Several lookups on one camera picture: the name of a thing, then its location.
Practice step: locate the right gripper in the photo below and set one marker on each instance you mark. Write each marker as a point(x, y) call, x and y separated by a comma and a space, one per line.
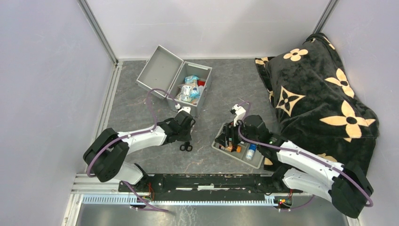
point(228, 132)

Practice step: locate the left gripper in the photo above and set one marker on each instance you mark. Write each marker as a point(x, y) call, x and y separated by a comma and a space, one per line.
point(187, 137)

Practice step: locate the brown glass bottle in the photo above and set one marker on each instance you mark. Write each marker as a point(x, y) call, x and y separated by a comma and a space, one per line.
point(231, 148)

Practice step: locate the black handled scissors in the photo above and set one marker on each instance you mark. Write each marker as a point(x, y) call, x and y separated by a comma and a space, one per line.
point(186, 146)

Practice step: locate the blue white small box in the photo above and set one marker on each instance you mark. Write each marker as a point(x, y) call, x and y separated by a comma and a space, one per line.
point(251, 151)

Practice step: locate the grey divider tray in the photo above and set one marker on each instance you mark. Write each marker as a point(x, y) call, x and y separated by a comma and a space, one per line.
point(256, 162)

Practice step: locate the grey metal case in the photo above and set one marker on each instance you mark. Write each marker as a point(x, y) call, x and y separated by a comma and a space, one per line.
point(167, 71)

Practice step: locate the red first aid pouch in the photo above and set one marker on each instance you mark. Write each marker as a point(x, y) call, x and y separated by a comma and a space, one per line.
point(201, 83)

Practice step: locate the blue cotton ball bag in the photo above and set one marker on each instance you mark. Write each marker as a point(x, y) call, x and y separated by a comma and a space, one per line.
point(193, 80)

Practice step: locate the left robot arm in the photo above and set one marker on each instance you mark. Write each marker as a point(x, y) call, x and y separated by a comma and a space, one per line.
point(105, 158)

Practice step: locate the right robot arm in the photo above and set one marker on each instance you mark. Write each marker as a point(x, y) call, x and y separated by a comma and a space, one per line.
point(344, 185)

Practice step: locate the black floral blanket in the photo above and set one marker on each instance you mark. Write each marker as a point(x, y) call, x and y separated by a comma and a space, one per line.
point(315, 105)

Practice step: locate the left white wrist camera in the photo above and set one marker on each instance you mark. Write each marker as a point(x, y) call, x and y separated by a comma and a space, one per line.
point(183, 109)

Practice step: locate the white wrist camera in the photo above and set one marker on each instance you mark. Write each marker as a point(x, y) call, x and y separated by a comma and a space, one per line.
point(183, 109)
point(239, 112)

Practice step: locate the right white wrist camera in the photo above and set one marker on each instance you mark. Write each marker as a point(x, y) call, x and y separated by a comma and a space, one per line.
point(239, 112)

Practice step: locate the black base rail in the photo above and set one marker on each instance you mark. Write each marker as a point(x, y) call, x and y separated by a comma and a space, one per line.
point(210, 187)

